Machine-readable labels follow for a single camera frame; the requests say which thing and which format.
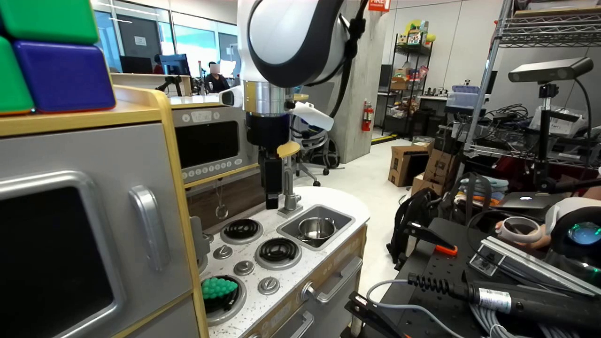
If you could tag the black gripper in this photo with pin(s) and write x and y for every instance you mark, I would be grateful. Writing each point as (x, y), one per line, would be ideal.
(267, 135)

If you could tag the teal blue toy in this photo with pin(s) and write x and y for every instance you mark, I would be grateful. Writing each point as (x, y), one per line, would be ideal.
(214, 288)

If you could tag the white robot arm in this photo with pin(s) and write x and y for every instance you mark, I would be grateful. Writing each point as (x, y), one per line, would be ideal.
(288, 44)

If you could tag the toy microwave oven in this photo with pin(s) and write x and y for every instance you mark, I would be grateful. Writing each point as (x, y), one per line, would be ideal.
(211, 142)

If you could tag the silver toy faucet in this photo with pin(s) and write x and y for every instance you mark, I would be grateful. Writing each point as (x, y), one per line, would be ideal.
(286, 155)

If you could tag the grey toy sink basin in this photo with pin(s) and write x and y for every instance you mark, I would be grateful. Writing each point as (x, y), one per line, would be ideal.
(291, 228)

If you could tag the steel pot in sink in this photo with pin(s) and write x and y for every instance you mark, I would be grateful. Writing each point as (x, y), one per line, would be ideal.
(316, 230)

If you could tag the wooden toy kitchen unit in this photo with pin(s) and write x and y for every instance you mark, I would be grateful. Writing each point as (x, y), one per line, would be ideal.
(188, 251)

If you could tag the back left stove burner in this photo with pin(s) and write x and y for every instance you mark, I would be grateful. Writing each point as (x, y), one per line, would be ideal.
(241, 232)

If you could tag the stove burner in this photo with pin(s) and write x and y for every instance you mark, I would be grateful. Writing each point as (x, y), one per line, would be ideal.
(241, 232)
(224, 309)
(278, 255)

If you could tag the red fire extinguisher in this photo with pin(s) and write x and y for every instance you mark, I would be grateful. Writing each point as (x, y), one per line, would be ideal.
(367, 118)

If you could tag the back right stove burner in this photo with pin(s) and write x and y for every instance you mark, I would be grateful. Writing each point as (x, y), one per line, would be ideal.
(278, 255)

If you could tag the cardboard box on floor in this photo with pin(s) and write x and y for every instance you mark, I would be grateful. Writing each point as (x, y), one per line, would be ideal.
(406, 163)

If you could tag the orange black clamp rear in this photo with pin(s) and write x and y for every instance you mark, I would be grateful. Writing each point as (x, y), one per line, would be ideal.
(440, 245)

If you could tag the front left stove burner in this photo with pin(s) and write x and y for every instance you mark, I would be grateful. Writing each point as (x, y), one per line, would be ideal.
(224, 309)

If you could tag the coloured foam blocks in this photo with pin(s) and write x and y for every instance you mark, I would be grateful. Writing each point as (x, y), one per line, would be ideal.
(57, 48)

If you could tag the grey oven door handle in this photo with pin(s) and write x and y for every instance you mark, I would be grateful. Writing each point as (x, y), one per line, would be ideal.
(344, 275)

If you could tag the aluminium rail on table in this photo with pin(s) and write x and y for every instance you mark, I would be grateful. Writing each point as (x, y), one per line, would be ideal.
(496, 257)

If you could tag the camera on black stand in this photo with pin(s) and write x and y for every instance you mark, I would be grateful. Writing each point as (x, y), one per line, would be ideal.
(547, 76)

